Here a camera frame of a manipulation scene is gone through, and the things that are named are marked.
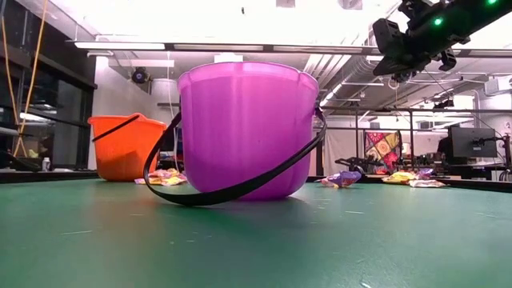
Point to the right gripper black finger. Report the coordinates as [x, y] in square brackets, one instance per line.
[400, 66]
[388, 36]

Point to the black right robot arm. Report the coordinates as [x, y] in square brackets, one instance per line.
[472, 16]

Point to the orange white candy packet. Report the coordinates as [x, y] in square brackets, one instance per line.
[426, 183]

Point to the yellow white red candy packet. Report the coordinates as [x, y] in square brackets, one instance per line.
[164, 173]

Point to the orange halloween bucket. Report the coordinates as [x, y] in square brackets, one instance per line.
[124, 156]

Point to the small hanging black device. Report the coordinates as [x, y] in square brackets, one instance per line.
[444, 104]

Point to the black pipe rack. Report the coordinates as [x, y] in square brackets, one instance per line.
[411, 132]

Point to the colourful patterned cloth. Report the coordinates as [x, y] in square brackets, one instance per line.
[382, 148]

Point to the black computer monitor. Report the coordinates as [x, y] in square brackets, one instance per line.
[472, 142]

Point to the black background machine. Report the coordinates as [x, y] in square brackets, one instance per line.
[352, 163]

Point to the black desk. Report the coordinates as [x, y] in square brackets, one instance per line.
[476, 171]

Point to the purple plastic bucket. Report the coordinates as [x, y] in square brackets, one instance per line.
[248, 132]

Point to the overhead light bar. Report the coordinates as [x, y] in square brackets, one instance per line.
[220, 47]

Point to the white cylinder tank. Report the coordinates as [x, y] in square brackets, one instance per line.
[164, 96]

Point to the round black ceiling device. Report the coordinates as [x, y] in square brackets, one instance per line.
[140, 75]

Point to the white bottle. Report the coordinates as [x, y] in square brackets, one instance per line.
[46, 165]

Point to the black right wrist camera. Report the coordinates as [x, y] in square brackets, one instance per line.
[448, 60]

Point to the silver ventilation duct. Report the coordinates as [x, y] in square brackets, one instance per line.
[352, 72]

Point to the white wall unit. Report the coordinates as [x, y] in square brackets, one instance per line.
[498, 85]

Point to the black aluminium table frame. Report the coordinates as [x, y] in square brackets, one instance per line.
[40, 176]

